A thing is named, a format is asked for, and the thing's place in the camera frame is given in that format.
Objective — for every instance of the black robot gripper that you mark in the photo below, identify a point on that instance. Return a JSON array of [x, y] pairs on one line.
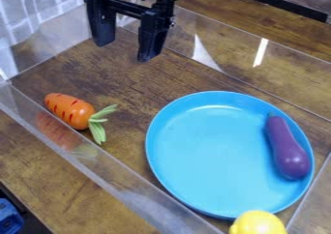
[[154, 12]]

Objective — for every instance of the orange toy carrot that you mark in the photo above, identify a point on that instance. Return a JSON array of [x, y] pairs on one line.
[[79, 114]]

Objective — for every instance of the blue round plate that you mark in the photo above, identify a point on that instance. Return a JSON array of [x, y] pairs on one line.
[[209, 153]]

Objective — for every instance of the purple toy eggplant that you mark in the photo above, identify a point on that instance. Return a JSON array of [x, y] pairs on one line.
[[290, 157]]

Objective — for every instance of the blue plastic object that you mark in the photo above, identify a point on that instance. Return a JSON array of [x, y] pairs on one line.
[[11, 220]]

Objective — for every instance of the yellow toy fruit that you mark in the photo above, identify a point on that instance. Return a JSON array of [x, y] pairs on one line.
[[258, 222]]

